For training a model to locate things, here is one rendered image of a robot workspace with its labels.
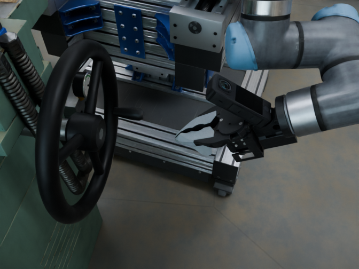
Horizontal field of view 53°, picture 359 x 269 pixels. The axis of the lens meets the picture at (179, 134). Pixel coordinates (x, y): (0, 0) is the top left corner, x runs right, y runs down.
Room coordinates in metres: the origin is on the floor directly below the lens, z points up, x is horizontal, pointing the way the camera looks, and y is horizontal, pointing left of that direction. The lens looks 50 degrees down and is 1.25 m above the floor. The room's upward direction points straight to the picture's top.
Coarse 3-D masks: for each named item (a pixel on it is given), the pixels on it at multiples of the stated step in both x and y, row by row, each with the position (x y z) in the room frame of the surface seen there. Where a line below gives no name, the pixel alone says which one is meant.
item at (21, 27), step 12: (12, 24) 0.44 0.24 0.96; (24, 24) 0.44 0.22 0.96; (24, 36) 0.43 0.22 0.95; (0, 48) 0.39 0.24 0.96; (24, 48) 0.42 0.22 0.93; (36, 48) 0.45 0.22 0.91; (36, 60) 0.44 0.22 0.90; (24, 84) 0.39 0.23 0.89; (0, 96) 0.34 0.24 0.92; (0, 108) 0.33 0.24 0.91; (12, 108) 0.35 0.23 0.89; (0, 120) 0.32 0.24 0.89; (12, 120) 0.34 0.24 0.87
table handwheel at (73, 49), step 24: (72, 48) 0.40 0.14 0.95; (96, 48) 0.44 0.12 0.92; (72, 72) 0.36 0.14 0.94; (96, 72) 0.45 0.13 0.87; (48, 96) 0.31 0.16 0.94; (96, 96) 0.42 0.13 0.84; (48, 120) 0.29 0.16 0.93; (72, 120) 0.37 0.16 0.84; (96, 120) 0.37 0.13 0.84; (48, 144) 0.27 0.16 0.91; (72, 144) 0.32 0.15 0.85; (96, 144) 0.34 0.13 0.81; (48, 168) 0.25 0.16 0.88; (96, 168) 0.36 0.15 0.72; (48, 192) 0.23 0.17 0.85; (96, 192) 0.32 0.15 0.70; (72, 216) 0.24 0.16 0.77
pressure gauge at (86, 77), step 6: (78, 72) 0.66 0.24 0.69; (84, 72) 0.66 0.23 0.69; (78, 78) 0.63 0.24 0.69; (84, 78) 0.63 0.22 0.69; (72, 84) 0.63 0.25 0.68; (78, 84) 0.62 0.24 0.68; (84, 84) 0.63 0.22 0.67; (78, 90) 0.62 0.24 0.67; (84, 90) 0.62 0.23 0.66; (78, 96) 0.62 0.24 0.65; (84, 96) 0.61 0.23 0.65
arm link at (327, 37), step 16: (320, 16) 0.51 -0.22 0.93; (336, 16) 0.50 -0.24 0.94; (352, 16) 0.49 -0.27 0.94; (304, 32) 0.46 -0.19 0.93; (320, 32) 0.46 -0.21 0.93; (336, 32) 0.46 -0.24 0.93; (352, 32) 0.46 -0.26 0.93; (304, 48) 0.45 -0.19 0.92; (320, 48) 0.45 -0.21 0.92; (336, 48) 0.44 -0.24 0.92; (352, 48) 0.44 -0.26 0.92; (304, 64) 0.44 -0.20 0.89; (320, 64) 0.44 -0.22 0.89; (336, 64) 0.42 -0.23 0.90
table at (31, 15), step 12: (24, 0) 0.62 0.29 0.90; (36, 0) 0.66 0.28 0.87; (0, 12) 0.57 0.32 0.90; (12, 12) 0.57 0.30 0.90; (24, 12) 0.60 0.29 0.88; (36, 12) 0.64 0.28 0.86; (48, 72) 0.46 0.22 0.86; (0, 132) 0.32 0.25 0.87; (12, 132) 0.33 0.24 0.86; (0, 144) 0.30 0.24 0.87; (12, 144) 0.32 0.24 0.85
